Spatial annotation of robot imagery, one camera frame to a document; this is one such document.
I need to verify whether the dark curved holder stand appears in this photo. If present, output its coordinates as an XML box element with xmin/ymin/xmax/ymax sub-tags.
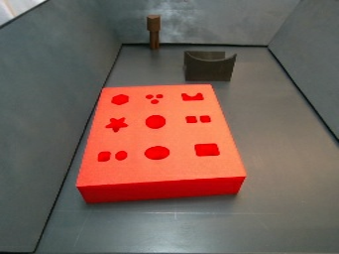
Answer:
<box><xmin>184</xmin><ymin>51</ymin><xmax>238</xmax><ymax>81</ymax></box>

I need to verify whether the red shape sorting board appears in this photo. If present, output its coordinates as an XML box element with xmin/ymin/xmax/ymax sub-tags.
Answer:
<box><xmin>78</xmin><ymin>84</ymin><xmax>247</xmax><ymax>203</ymax></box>

